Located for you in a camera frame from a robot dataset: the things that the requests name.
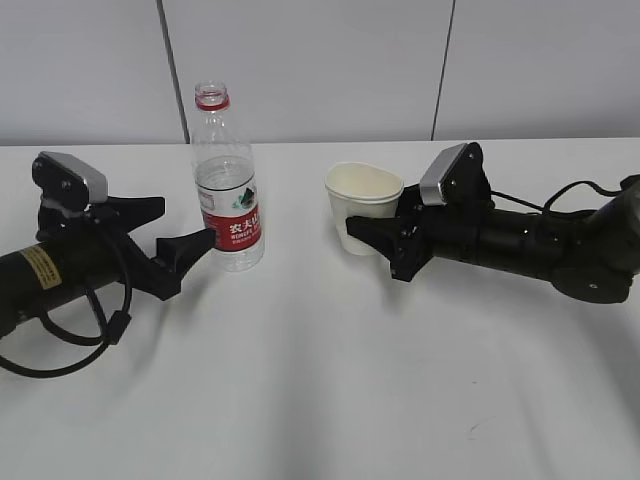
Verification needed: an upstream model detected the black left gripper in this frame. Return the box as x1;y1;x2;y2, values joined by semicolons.
36;196;216;300

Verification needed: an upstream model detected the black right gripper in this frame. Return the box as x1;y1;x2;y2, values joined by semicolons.
346;142;494;280

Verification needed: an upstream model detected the white paper cup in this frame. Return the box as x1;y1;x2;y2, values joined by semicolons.
325;162;404;256

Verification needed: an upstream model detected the clear water bottle red label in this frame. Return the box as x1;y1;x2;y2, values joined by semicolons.
190;81;264;272

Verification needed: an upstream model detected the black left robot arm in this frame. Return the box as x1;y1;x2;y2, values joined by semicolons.
1;151;215;340

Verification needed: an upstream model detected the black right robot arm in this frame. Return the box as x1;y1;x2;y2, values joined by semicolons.
346;142;639;304

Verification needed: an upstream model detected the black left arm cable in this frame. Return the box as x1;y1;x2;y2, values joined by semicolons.
0;219;135;381

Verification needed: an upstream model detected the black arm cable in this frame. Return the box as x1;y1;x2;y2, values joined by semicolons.
0;219;135;381
487;179;626;217

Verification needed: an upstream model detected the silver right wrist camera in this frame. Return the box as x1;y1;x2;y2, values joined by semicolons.
419;143;469;206

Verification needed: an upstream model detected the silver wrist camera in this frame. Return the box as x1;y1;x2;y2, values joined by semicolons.
419;143;469;206
32;151;108;213

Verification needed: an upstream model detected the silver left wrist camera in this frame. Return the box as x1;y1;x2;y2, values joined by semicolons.
32;151;108;213

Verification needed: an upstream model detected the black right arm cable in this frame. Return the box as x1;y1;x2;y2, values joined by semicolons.
487;179;626;217

